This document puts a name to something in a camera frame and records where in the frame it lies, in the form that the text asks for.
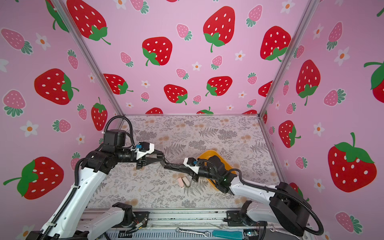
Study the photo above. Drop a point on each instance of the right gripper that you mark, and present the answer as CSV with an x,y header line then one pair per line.
x,y
188,166

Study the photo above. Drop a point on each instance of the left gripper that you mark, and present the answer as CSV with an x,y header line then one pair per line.
x,y
147,162

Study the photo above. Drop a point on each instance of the black stapler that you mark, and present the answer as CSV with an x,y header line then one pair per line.
x,y
173,167

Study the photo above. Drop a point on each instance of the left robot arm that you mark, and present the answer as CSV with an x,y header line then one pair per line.
x,y
118,147

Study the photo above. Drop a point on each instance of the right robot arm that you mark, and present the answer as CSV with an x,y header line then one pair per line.
x,y
290,210

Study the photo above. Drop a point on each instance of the yellow plastic tray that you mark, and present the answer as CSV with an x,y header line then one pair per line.
x,y
222,159

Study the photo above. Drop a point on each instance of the silver wrench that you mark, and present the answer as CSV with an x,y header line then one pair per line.
x,y
275,230
206,234

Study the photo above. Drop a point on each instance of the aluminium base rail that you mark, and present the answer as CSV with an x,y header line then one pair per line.
x,y
161,224

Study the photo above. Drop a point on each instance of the teal handled tool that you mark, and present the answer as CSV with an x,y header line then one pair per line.
x,y
227,235

